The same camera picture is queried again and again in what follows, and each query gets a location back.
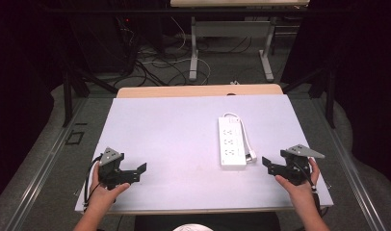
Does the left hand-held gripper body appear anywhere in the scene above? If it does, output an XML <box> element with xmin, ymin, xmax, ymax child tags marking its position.
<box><xmin>98</xmin><ymin>146</ymin><xmax>134</xmax><ymax>191</ymax></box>

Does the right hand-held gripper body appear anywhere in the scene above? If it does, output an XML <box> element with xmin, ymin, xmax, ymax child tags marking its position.
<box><xmin>279</xmin><ymin>143</ymin><xmax>326</xmax><ymax>187</ymax></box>

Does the person's right hand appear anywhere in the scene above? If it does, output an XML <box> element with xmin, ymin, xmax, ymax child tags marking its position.
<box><xmin>274</xmin><ymin>157</ymin><xmax>322</xmax><ymax>205</ymax></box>

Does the person's left hand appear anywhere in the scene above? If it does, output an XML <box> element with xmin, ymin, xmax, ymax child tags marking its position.
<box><xmin>89</xmin><ymin>161</ymin><xmax>132</xmax><ymax>210</ymax></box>

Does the white power strip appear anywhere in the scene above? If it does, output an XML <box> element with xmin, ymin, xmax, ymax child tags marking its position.
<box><xmin>222</xmin><ymin>112</ymin><xmax>258</xmax><ymax>164</ymax></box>
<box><xmin>218</xmin><ymin>115</ymin><xmax>248</xmax><ymax>168</ymax></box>

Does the white table mat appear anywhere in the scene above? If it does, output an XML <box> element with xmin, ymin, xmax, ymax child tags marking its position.
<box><xmin>74</xmin><ymin>93</ymin><xmax>334</xmax><ymax>215</ymax></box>

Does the person's white cap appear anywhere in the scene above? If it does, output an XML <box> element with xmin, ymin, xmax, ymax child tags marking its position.
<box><xmin>171</xmin><ymin>223</ymin><xmax>215</xmax><ymax>231</ymax></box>

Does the black metal stand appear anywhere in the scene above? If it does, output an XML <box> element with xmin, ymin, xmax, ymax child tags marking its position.
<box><xmin>281</xmin><ymin>65</ymin><xmax>337</xmax><ymax>130</ymax></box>
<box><xmin>61</xmin><ymin>64</ymin><xmax>119</xmax><ymax>128</ymax></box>

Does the person's dark clothing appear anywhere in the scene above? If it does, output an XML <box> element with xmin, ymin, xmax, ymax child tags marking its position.
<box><xmin>133</xmin><ymin>211</ymin><xmax>282</xmax><ymax>231</ymax></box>

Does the wooden table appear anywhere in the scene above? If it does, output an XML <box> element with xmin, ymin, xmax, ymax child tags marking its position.
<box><xmin>116</xmin><ymin>83</ymin><xmax>285</xmax><ymax>99</ymax></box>

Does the dark computer tower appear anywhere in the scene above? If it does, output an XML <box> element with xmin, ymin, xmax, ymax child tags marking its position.
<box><xmin>69</xmin><ymin>13</ymin><xmax>139</xmax><ymax>76</ymax></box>

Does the white desk with metal legs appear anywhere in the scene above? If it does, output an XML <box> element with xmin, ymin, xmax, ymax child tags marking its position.
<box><xmin>169</xmin><ymin>0</ymin><xmax>311</xmax><ymax>83</ymax></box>

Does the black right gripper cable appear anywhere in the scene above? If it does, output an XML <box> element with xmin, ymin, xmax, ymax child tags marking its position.
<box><xmin>292</xmin><ymin>159</ymin><xmax>323</xmax><ymax>215</ymax></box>

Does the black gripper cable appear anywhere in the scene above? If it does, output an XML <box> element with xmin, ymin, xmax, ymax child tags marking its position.
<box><xmin>292</xmin><ymin>159</ymin><xmax>323</xmax><ymax>215</ymax></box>
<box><xmin>83</xmin><ymin>155</ymin><xmax>103</xmax><ymax>211</ymax></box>

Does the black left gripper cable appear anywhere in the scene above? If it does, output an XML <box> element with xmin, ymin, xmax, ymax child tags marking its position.
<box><xmin>83</xmin><ymin>155</ymin><xmax>103</xmax><ymax>211</ymax></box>

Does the aluminium floor rail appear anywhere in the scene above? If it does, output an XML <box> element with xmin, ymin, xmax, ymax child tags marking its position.
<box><xmin>310</xmin><ymin>95</ymin><xmax>388</xmax><ymax>231</ymax></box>
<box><xmin>3</xmin><ymin>97</ymin><xmax>90</xmax><ymax>231</ymax></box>

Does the tangle of floor cables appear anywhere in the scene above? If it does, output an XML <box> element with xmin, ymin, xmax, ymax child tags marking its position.
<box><xmin>115</xmin><ymin>15</ymin><xmax>259</xmax><ymax>89</ymax></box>

